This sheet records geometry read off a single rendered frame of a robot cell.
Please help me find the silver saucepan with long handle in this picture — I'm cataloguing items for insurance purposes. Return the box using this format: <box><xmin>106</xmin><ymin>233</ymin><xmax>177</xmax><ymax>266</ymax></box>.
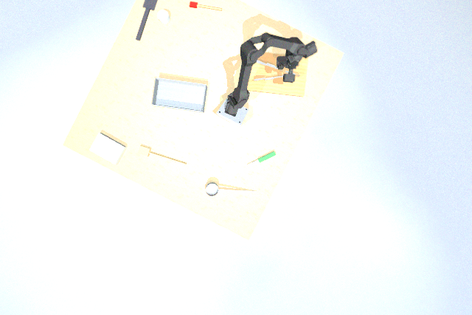
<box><xmin>206</xmin><ymin>182</ymin><xmax>257</xmax><ymax>196</ymax></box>

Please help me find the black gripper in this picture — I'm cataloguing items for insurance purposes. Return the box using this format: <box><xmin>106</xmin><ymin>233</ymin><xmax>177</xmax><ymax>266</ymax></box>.
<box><xmin>282</xmin><ymin>50</ymin><xmax>299</xmax><ymax>83</ymax></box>

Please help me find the light wooden board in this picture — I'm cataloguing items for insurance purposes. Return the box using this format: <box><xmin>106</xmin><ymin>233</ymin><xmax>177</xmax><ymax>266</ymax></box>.
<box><xmin>247</xmin><ymin>52</ymin><xmax>308</xmax><ymax>97</ymax></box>

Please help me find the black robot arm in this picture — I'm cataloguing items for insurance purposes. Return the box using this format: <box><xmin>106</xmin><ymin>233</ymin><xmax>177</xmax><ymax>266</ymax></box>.
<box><xmin>224</xmin><ymin>32</ymin><xmax>317</xmax><ymax>117</ymax></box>

